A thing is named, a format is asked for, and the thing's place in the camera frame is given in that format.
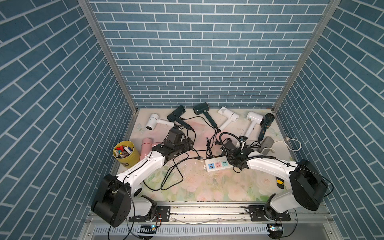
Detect white power strip coloured sockets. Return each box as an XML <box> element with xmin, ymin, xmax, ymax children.
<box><xmin>205</xmin><ymin>156</ymin><xmax>233</xmax><ymax>172</ymax></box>

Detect black power cord with plug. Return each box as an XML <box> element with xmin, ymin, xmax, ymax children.
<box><xmin>191</xmin><ymin>131</ymin><xmax>241</xmax><ymax>161</ymax></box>

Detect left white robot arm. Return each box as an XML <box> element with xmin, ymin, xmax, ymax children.
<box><xmin>91</xmin><ymin>127</ymin><xmax>194</xmax><ymax>228</ymax></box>

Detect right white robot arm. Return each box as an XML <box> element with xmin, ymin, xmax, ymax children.
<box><xmin>221</xmin><ymin>142</ymin><xmax>328</xmax><ymax>221</ymax></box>

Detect dark green dryer angled nozzle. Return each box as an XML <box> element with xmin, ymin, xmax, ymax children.
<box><xmin>167</xmin><ymin>105</ymin><xmax>193</xmax><ymax>131</ymax></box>

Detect pink hair dryer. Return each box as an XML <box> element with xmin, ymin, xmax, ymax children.
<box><xmin>140</xmin><ymin>138</ymin><xmax>159</xmax><ymax>161</ymax></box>

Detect dark green dryer centre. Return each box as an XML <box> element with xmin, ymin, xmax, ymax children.
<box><xmin>193</xmin><ymin>103</ymin><xmax>219</xmax><ymax>130</ymax></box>

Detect white folding hair dryer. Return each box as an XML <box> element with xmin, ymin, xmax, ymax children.
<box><xmin>218</xmin><ymin>107</ymin><xmax>240</xmax><ymax>132</ymax></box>

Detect white hair dryer far left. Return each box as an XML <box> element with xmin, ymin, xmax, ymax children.
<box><xmin>146</xmin><ymin>114</ymin><xmax>175</xmax><ymax>131</ymax></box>

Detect white glossy hair dryer right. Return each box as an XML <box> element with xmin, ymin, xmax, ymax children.
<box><xmin>244</xmin><ymin>112</ymin><xmax>264</xmax><ymax>138</ymax></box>

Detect dark green dryer right corner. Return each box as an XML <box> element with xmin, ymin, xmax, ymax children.
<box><xmin>258</xmin><ymin>113</ymin><xmax>275</xmax><ymax>142</ymax></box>

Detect yellow black utility knife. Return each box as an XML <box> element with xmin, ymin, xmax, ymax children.
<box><xmin>276</xmin><ymin>177</ymin><xmax>285</xmax><ymax>189</ymax></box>

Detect yellow cup of pens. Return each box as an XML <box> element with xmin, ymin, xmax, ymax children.
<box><xmin>113</xmin><ymin>141</ymin><xmax>140</xmax><ymax>168</ymax></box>

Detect white wall cable connector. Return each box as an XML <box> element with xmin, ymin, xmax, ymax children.
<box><xmin>274</xmin><ymin>137</ymin><xmax>303</xmax><ymax>152</ymax></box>

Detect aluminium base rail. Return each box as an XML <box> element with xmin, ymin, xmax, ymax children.
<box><xmin>79</xmin><ymin>202</ymin><xmax>342</xmax><ymax>240</ymax></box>

